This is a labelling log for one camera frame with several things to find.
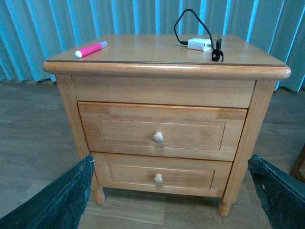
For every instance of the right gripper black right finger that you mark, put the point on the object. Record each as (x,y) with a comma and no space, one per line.
(281,195)

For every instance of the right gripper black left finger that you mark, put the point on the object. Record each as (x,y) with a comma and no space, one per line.
(59,205)

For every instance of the wooden drawer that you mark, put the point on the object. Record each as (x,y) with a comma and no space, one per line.
(188,132)
(180,176)

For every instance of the round wooden knob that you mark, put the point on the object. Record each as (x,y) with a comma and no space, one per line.
(158,179)
(158,137)

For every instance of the pink marker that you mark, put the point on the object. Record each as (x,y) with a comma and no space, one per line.
(90,49)

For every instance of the dark wooden furniture piece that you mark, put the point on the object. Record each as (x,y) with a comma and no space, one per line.
(298,170)

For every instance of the wooden nightstand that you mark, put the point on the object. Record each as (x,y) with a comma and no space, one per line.
(156,70)

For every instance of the white charger adapter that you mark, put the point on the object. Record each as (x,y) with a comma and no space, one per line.
(199,44)

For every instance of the light grey curtain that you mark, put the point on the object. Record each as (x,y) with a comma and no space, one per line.
(32,31)

